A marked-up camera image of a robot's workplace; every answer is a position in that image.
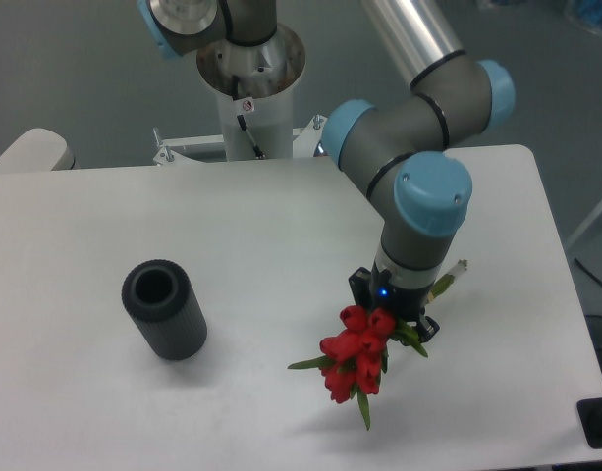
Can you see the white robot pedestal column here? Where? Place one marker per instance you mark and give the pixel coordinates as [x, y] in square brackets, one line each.
[253, 87]

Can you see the red tulip bouquet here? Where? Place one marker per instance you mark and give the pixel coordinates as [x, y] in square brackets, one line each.
[353, 362]

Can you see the blue plastic item top right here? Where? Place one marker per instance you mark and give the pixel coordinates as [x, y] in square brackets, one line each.
[585, 14]

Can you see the white rounded chair back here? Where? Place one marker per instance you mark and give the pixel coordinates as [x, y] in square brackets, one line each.
[38, 150]

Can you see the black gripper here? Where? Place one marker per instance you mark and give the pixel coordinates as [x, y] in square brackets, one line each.
[380, 289]

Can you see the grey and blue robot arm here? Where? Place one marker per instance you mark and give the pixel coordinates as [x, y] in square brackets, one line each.
[396, 158]

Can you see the black ribbed vase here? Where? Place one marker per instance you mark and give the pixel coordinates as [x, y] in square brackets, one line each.
[159, 298]

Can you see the black device at table corner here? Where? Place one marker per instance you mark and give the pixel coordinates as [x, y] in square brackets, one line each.
[590, 414]

